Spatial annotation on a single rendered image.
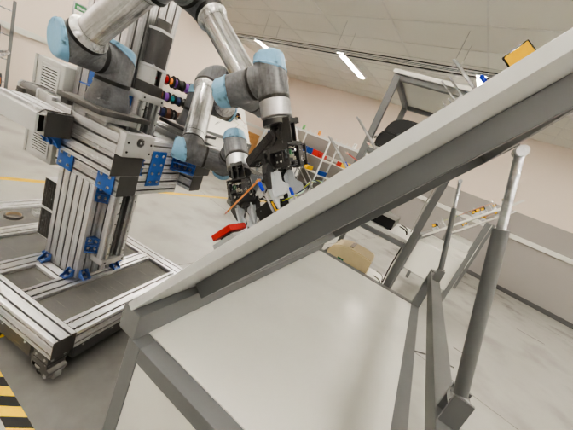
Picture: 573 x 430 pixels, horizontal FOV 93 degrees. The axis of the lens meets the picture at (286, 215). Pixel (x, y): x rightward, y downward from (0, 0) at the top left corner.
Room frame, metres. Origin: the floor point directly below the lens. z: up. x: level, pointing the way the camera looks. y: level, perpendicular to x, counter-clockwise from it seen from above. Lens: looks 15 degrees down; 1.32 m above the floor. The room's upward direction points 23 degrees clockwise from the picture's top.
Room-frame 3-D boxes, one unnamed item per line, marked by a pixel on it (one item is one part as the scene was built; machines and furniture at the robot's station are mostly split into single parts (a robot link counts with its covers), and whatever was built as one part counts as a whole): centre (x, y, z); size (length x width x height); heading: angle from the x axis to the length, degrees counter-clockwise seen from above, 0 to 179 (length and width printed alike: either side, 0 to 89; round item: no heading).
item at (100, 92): (1.06, 0.81, 1.21); 0.15 x 0.15 x 0.10
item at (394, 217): (1.76, -0.50, 1.09); 0.35 x 0.33 x 0.07; 156
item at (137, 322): (1.02, -0.01, 0.83); 1.18 x 0.06 x 0.06; 156
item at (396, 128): (1.72, -0.49, 1.56); 0.30 x 0.23 x 0.19; 68
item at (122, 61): (1.05, 0.81, 1.33); 0.13 x 0.12 x 0.14; 161
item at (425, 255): (3.63, -2.19, 0.83); 1.18 x 0.72 x 1.65; 147
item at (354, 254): (1.71, -0.48, 0.76); 0.30 x 0.21 x 0.20; 70
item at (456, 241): (5.40, -3.49, 0.83); 1.18 x 0.72 x 1.65; 145
